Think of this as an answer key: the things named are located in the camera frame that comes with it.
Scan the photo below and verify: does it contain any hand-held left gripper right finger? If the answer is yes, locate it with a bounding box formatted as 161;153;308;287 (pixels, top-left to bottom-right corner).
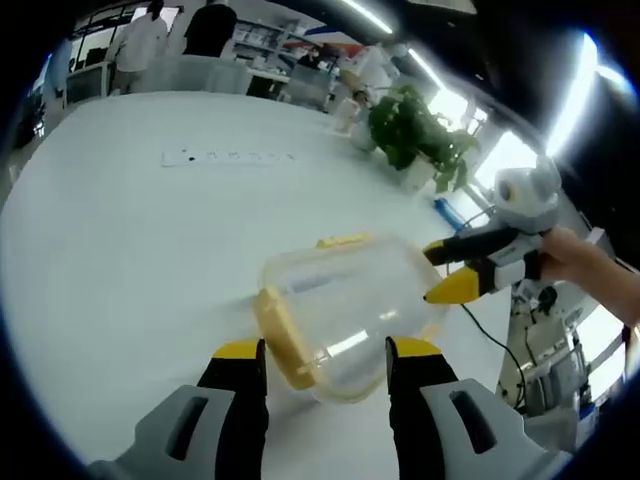
384;335;576;480

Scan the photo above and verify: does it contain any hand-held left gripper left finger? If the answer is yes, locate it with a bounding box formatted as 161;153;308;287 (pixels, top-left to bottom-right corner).
88;337;272;480

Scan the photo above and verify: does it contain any clear plastic container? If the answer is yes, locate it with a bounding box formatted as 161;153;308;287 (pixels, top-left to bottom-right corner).
263;238;447;404

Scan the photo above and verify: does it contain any person's right hand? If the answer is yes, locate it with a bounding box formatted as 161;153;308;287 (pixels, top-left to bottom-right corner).
538;226;619;287

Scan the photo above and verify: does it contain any blue packet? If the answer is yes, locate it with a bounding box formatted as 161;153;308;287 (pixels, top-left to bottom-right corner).
433;196;465;227

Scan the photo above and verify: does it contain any white plant pot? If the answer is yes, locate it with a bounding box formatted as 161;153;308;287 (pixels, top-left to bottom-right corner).
398;160;437;194

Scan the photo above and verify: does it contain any wide ceiling strip light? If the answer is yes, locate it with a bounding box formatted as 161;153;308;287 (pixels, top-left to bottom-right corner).
543;31;602;157

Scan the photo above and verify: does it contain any green potted plant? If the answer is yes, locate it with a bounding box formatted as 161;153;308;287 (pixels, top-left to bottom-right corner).
368;83;482;194

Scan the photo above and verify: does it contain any long ceiling strip light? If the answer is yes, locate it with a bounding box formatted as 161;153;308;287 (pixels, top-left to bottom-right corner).
406;43;482;101

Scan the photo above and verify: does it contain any grey office chair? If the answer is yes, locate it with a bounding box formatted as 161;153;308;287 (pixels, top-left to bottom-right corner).
286;64;332;112
168;54;252;97

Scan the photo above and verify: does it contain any white mesh office chair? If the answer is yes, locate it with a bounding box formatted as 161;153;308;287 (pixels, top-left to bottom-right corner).
63;58;112;105

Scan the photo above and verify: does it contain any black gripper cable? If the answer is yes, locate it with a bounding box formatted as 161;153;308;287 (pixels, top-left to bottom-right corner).
458;299;528;407

